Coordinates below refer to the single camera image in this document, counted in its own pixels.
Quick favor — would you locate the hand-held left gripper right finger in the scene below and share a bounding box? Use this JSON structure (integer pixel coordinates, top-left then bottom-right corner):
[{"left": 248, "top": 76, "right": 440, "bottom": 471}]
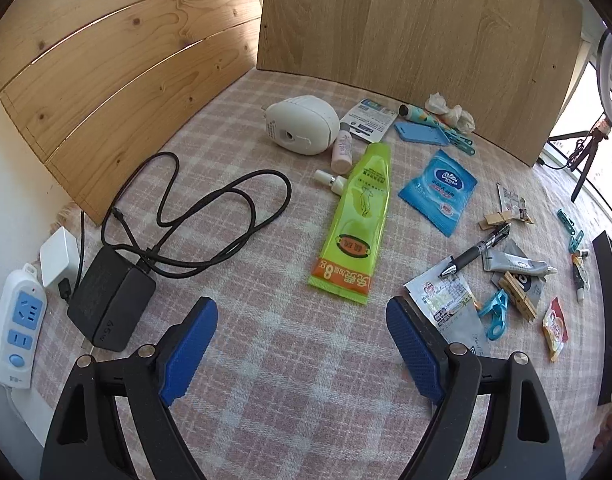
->
[{"left": 386, "top": 296, "right": 567, "bottom": 480}]

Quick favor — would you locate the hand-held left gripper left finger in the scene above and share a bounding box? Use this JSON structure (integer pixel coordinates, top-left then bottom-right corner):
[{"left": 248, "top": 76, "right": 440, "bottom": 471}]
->
[{"left": 40, "top": 296, "right": 219, "bottom": 480}]

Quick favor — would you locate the green tube packet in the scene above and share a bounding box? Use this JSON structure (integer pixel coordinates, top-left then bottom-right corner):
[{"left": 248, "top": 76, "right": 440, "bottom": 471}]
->
[{"left": 308, "top": 142, "right": 391, "bottom": 306}]

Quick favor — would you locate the blue wet wipe packet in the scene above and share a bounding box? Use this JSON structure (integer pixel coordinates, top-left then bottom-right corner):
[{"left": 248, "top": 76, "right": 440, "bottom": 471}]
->
[{"left": 398, "top": 149, "right": 479, "bottom": 238}]

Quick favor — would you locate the white creamer sachet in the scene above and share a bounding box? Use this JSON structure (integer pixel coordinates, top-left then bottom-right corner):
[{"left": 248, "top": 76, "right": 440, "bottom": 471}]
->
[
  {"left": 496, "top": 183, "right": 535, "bottom": 224},
  {"left": 403, "top": 260, "right": 479, "bottom": 328}
]

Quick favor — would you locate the black container tray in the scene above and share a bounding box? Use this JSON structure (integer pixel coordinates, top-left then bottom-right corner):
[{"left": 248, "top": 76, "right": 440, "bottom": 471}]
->
[{"left": 592, "top": 230, "right": 612, "bottom": 407}]

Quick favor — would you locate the blue phone stand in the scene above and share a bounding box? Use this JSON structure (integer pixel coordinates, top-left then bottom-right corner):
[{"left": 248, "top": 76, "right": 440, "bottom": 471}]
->
[{"left": 393, "top": 120, "right": 451, "bottom": 147}]

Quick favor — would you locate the white card package blue label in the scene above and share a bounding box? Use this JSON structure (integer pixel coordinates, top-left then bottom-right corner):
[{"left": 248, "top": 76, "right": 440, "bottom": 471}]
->
[{"left": 340, "top": 98, "right": 397, "bottom": 143}]

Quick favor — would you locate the silver foil packet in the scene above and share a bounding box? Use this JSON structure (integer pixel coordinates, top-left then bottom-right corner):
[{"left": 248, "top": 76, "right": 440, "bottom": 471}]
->
[{"left": 436, "top": 305, "right": 489, "bottom": 356}]

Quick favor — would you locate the teal plastic clip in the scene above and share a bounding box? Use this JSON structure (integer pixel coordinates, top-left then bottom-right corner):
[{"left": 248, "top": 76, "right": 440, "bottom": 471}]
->
[{"left": 477, "top": 289, "right": 509, "bottom": 338}]

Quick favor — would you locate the black power adapter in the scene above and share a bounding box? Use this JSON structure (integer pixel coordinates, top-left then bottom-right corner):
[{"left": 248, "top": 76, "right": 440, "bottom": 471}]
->
[{"left": 67, "top": 247, "right": 157, "bottom": 352}]

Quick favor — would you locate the black pen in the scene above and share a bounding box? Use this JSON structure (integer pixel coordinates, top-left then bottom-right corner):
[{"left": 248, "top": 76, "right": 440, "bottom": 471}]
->
[{"left": 438, "top": 223, "right": 512, "bottom": 280}]

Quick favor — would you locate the wooden clothespin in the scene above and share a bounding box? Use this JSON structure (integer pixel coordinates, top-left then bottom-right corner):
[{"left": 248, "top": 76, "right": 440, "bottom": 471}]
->
[
  {"left": 483, "top": 210, "right": 514, "bottom": 231},
  {"left": 498, "top": 271, "right": 538, "bottom": 321}
]

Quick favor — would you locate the small grey tube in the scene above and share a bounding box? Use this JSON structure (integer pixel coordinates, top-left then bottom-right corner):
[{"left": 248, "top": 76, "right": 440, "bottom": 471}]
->
[{"left": 482, "top": 252, "right": 558, "bottom": 276}]

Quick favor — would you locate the grey foil packet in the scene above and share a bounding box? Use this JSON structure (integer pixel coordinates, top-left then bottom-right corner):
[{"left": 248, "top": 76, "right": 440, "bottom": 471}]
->
[{"left": 491, "top": 237, "right": 549, "bottom": 311}]

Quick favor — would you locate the red yellow snack sachet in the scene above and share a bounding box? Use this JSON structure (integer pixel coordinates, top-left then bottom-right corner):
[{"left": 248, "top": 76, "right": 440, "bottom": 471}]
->
[{"left": 541, "top": 296, "right": 569, "bottom": 362}]

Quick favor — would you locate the white charger plug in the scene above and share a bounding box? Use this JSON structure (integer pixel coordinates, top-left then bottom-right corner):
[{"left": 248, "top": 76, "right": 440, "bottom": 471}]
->
[{"left": 40, "top": 226, "right": 81, "bottom": 288}]

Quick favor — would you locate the white power strip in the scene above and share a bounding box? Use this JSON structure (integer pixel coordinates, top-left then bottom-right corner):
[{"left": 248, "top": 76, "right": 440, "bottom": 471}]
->
[{"left": 0, "top": 264, "right": 47, "bottom": 390}]

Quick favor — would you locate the small white bottle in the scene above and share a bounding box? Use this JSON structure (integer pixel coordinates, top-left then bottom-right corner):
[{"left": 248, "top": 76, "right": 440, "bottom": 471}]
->
[{"left": 314, "top": 169, "right": 349, "bottom": 195}]

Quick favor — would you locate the teal clothespin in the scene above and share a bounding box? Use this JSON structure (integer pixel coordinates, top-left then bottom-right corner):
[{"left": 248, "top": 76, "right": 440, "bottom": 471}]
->
[
  {"left": 557, "top": 208, "right": 584, "bottom": 253},
  {"left": 438, "top": 127, "right": 477, "bottom": 156}
]

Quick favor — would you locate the small pink bottle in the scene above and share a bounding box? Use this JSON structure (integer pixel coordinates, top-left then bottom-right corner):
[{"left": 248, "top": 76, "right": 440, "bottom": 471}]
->
[{"left": 330, "top": 130, "right": 355, "bottom": 173}]

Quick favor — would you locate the fruit print hand cream tube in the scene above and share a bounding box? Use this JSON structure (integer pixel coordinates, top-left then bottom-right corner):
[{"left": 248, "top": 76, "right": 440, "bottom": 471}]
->
[{"left": 398, "top": 103, "right": 449, "bottom": 128}]

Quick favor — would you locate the crumpled white tissue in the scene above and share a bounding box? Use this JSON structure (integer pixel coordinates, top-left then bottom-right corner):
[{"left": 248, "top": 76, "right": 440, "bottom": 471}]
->
[{"left": 425, "top": 92, "right": 477, "bottom": 133}]

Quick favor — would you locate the white rounded appliance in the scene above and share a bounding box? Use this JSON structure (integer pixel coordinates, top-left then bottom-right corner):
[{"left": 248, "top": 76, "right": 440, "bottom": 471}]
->
[{"left": 263, "top": 95, "right": 341, "bottom": 156}]

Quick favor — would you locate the black tripod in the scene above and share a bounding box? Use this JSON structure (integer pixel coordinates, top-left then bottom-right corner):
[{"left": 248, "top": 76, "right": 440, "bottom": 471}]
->
[{"left": 548, "top": 112, "right": 612, "bottom": 203}]

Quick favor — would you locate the slatted pine wood board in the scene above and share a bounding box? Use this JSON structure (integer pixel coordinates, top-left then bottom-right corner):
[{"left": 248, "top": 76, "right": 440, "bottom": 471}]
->
[{"left": 0, "top": 0, "right": 269, "bottom": 226}]

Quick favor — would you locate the light wooden panel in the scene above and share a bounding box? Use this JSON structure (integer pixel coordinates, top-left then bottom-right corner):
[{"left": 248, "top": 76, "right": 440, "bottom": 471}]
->
[{"left": 256, "top": 0, "right": 585, "bottom": 168}]

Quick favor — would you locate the black power cable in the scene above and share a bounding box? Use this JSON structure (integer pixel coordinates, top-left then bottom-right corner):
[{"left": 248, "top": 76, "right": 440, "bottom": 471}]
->
[{"left": 100, "top": 151, "right": 293, "bottom": 279}]

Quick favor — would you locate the black ring light cable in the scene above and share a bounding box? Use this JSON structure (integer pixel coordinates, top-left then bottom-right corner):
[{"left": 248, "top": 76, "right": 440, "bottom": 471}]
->
[{"left": 536, "top": 137, "right": 587, "bottom": 171}]

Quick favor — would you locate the white ring light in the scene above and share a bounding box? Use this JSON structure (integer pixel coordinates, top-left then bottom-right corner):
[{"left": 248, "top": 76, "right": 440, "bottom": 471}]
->
[{"left": 597, "top": 27, "right": 612, "bottom": 133}]

